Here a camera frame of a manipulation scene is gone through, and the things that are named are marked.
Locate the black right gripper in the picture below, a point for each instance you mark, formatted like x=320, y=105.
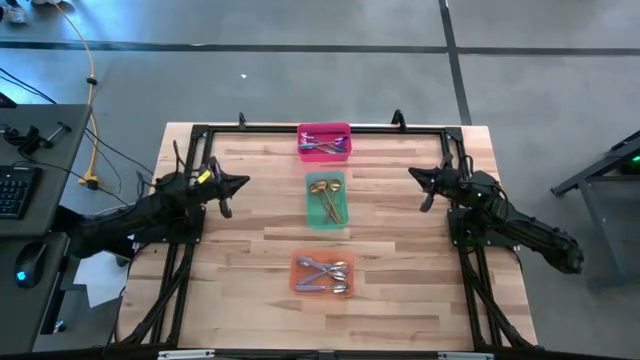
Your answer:
x=457, y=184

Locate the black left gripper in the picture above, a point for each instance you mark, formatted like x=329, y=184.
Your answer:
x=205, y=187

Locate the orange plastic bin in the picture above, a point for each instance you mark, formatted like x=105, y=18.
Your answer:
x=322, y=253

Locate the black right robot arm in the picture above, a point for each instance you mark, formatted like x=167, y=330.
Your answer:
x=525, y=230

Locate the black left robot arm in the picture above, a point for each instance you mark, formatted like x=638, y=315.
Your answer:
x=140, y=215

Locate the teal green plastic bin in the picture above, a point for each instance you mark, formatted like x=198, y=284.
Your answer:
x=315, y=215

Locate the pink plastic bin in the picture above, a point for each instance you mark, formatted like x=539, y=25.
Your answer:
x=325, y=127

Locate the white paper sheet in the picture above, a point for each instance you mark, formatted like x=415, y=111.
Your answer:
x=100, y=280

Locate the dark metal side table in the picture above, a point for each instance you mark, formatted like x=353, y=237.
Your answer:
x=600, y=222

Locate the dark grey desk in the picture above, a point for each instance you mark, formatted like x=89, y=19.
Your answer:
x=55, y=165

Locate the black device green light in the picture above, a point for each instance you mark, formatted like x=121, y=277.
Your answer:
x=634, y=162

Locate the black clamp tool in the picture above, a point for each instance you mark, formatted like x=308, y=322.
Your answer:
x=27, y=140

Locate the black backlit keyboard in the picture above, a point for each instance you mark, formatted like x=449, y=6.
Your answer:
x=17, y=192

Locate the black computer mouse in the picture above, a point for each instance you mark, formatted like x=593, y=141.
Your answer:
x=30, y=265

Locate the black aluminium rig frame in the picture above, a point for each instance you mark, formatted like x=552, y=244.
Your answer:
x=275, y=129

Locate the silver frame bracket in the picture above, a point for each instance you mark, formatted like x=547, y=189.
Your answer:
x=465, y=356
x=185, y=355

